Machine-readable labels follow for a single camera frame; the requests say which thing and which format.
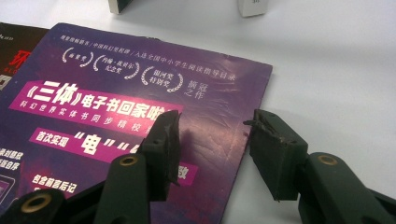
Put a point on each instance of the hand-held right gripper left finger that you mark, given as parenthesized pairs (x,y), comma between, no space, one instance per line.
(162,155)

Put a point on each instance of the white book with colourful pictures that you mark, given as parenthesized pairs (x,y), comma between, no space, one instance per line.
(252,7)

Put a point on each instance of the dark brown magazine red print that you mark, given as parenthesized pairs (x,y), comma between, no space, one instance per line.
(18,43)

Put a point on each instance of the purple cover magazine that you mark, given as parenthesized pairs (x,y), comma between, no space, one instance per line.
(211,102)

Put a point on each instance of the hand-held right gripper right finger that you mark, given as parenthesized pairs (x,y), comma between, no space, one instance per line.
(277,155)

